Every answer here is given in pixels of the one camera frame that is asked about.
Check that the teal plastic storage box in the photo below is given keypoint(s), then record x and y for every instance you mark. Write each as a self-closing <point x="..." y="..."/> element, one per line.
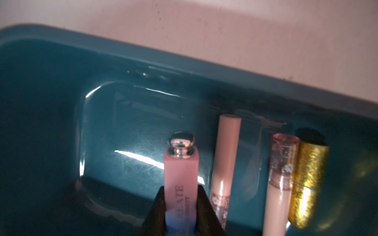
<point x="85" y="122"/>

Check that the pink blue gradient lipstick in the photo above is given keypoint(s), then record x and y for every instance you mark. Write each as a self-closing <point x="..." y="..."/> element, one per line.
<point x="181" y="165"/>

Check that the pale pink lip gloss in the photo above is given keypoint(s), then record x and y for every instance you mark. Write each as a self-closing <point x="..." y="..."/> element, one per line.
<point x="282" y="164"/>

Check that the pink lip gloss tube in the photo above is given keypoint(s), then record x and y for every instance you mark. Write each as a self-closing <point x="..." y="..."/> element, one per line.
<point x="224" y="165"/>

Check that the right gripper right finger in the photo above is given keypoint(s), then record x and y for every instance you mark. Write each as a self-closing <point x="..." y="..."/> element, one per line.
<point x="207" y="223"/>

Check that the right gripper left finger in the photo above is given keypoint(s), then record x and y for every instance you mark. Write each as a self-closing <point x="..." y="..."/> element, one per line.
<point x="154" y="224"/>

